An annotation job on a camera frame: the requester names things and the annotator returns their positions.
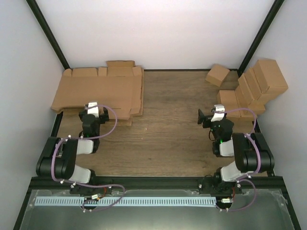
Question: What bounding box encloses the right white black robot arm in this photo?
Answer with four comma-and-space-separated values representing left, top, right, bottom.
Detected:
198, 104, 275, 193

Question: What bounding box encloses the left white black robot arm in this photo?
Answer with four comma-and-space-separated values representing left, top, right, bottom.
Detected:
36, 105, 109, 194

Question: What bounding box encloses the lowest stacked folded cardboard box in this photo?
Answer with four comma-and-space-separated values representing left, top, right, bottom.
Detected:
225, 108, 257, 121

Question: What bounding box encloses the small folded cardboard box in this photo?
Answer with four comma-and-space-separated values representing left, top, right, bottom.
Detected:
205, 64, 230, 87

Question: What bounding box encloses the stack of flat cardboard sheets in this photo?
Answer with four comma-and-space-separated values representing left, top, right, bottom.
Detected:
51, 60, 144, 120

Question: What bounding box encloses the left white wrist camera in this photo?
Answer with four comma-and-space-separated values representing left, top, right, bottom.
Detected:
85, 102, 99, 118

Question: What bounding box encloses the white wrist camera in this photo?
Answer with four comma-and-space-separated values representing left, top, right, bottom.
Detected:
211, 104, 225, 122
85, 102, 99, 118

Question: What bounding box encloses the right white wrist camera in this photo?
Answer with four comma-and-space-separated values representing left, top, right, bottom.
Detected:
211, 104, 225, 122

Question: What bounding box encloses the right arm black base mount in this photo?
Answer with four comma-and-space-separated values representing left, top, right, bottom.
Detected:
198, 172, 237, 194

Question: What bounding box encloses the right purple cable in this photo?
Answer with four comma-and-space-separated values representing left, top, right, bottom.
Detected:
214, 108, 262, 213

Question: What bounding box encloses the purple cable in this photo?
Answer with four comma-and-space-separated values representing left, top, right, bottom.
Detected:
214, 108, 262, 213
51, 104, 127, 213

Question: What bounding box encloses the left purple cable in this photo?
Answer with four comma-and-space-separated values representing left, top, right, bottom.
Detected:
51, 104, 127, 213

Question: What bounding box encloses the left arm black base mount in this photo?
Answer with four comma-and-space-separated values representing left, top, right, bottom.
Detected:
70, 176, 113, 196

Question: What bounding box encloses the light blue slotted cable duct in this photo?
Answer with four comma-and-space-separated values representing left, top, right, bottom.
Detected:
34, 196, 216, 207

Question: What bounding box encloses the black aluminium frame rail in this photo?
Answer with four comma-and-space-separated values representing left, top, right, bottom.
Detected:
31, 176, 283, 192

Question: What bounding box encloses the left black frame post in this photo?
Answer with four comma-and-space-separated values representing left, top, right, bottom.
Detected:
26, 0, 71, 69

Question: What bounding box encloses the black frame post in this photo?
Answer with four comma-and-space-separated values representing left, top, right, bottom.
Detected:
237, 0, 284, 78
26, 0, 71, 69

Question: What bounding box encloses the right black frame post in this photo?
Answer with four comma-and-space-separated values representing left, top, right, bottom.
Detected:
237, 0, 284, 78

